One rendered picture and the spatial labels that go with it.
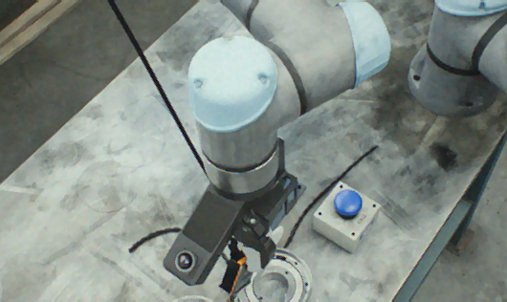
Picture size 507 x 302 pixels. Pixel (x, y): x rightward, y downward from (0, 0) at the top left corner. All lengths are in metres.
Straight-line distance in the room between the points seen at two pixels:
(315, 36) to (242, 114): 0.10
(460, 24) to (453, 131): 0.20
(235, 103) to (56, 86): 1.82
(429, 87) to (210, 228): 0.55
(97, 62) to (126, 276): 1.44
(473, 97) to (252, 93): 0.65
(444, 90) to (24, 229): 0.69
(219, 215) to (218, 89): 0.19
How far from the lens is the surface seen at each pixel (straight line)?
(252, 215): 0.74
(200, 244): 0.72
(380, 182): 1.08
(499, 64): 1.02
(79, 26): 2.52
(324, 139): 1.12
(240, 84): 0.56
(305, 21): 0.63
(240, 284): 0.87
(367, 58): 0.63
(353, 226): 0.99
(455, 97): 1.15
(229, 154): 0.62
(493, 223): 2.02
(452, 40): 1.07
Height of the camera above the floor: 1.72
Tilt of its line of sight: 56 degrees down
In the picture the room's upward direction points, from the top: 5 degrees counter-clockwise
